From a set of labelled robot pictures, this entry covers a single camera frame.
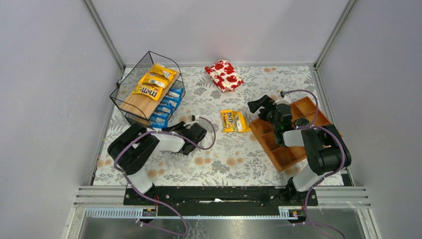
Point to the black wire wooden shelf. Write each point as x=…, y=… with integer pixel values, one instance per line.
x=139, y=108

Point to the yellow m&m bag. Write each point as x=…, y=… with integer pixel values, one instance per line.
x=161, y=70
x=228, y=121
x=155, y=79
x=151, y=91
x=242, y=125

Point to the floral table mat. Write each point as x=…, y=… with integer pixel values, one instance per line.
x=230, y=159

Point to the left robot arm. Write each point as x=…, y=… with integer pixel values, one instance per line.
x=131, y=150

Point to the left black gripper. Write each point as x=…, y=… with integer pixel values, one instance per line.
x=196, y=132

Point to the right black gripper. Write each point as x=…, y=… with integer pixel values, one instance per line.
x=266, y=109

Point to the orange compartment tray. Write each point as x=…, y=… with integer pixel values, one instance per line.
x=303, y=138

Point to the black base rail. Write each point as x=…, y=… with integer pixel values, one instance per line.
x=213, y=201

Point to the red white floral pouch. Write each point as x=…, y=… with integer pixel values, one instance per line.
x=224, y=76

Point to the green black coiled roll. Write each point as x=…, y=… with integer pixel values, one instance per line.
x=302, y=122

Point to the blue m&m bag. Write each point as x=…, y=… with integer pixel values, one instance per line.
x=159, y=116
x=176, y=92
x=157, y=122
x=165, y=108
x=173, y=101

